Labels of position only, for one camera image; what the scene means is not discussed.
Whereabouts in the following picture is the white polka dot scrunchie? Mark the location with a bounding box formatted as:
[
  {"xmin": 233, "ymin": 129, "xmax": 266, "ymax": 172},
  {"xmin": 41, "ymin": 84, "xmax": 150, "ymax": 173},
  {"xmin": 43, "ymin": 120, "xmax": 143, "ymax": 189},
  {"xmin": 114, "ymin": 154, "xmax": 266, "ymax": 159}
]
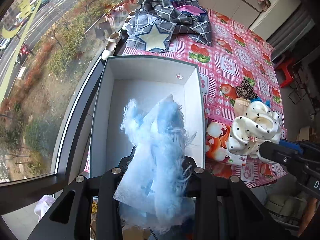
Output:
[{"xmin": 227, "ymin": 101, "xmax": 282, "ymax": 164}]

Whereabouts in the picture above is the light blue fluffy cloth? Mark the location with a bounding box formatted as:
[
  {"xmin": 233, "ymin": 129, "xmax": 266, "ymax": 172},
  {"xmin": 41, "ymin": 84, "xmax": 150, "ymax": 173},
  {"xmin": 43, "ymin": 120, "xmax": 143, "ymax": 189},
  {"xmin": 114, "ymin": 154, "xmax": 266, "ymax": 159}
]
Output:
[{"xmin": 113, "ymin": 95, "xmax": 195, "ymax": 233}]

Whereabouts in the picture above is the beige knit sock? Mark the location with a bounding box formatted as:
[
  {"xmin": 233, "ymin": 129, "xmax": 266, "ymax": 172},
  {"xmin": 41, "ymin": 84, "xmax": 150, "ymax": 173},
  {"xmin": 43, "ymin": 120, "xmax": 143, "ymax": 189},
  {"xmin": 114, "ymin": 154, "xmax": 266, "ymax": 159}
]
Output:
[{"xmin": 234, "ymin": 98, "xmax": 251, "ymax": 117}]

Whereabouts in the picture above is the blue mesh cloth on table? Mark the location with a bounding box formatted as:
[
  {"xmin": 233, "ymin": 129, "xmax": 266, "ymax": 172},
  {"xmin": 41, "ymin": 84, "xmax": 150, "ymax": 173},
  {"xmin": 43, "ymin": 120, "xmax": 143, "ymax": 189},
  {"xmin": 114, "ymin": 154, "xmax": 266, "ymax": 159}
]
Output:
[{"xmin": 250, "ymin": 97, "xmax": 271, "ymax": 108}]

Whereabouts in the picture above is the leopard print scrunchie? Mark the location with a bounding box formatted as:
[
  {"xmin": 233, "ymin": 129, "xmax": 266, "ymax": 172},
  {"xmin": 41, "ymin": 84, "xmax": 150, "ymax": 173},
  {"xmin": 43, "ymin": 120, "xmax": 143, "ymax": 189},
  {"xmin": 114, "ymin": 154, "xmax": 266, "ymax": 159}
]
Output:
[{"xmin": 235, "ymin": 77, "xmax": 258, "ymax": 100}]

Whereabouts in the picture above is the red plastic stool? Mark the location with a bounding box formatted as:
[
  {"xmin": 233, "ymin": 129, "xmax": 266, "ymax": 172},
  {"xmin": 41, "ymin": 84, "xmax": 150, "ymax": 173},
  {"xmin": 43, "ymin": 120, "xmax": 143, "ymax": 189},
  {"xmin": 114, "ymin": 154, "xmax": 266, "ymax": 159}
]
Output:
[{"xmin": 276, "ymin": 57, "xmax": 297, "ymax": 88}]

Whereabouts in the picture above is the pink strawberry paw tablecloth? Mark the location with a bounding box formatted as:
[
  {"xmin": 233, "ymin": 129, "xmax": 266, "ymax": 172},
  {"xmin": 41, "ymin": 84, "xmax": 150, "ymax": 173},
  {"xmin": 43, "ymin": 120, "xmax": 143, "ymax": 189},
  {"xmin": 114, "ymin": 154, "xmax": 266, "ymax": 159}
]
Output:
[{"xmin": 121, "ymin": 10, "xmax": 285, "ymax": 188}]

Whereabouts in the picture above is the white open storage box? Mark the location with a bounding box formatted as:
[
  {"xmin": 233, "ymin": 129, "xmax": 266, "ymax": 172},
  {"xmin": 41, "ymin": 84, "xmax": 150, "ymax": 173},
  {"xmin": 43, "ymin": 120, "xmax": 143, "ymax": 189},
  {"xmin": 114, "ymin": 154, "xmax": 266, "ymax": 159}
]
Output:
[{"xmin": 90, "ymin": 55, "xmax": 206, "ymax": 177}]

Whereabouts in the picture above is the white shoe on sill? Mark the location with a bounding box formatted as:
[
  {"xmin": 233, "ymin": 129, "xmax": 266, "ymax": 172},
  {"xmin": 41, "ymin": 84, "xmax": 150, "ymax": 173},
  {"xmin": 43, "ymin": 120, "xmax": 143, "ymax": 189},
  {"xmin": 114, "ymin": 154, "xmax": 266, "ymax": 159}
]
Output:
[{"xmin": 101, "ymin": 31, "xmax": 121, "ymax": 61}]

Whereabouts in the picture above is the grey plaid star cloth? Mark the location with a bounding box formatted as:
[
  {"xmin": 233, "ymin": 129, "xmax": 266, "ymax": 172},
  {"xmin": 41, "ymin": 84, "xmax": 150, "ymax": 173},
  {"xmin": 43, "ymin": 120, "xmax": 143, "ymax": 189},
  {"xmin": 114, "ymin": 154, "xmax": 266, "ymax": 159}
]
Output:
[{"xmin": 126, "ymin": 0, "xmax": 213, "ymax": 53}]

